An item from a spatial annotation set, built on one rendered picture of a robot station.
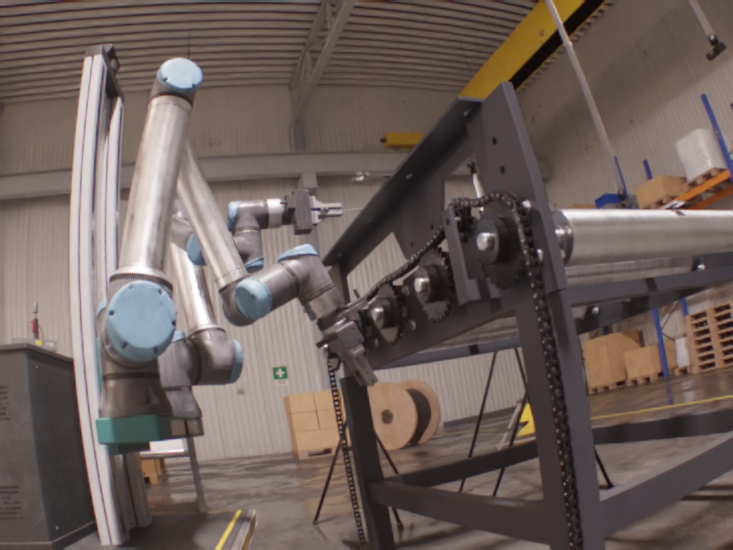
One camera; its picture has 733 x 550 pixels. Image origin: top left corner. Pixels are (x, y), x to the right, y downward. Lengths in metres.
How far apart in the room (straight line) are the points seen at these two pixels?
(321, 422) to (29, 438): 7.71
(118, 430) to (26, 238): 11.51
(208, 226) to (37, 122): 12.63
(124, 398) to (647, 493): 1.12
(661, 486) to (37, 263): 12.03
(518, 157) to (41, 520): 1.32
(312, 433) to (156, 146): 7.81
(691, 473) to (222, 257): 1.20
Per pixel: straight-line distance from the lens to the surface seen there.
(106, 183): 1.89
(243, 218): 1.69
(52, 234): 12.54
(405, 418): 7.96
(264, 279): 1.27
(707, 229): 1.44
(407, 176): 1.49
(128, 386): 1.28
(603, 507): 1.09
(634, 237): 1.21
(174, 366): 1.75
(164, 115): 1.34
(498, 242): 1.00
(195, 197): 1.43
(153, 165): 1.27
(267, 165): 12.22
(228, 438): 11.46
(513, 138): 1.08
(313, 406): 8.88
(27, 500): 1.44
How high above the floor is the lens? 0.60
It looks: 14 degrees up
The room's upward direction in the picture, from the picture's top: 10 degrees counter-clockwise
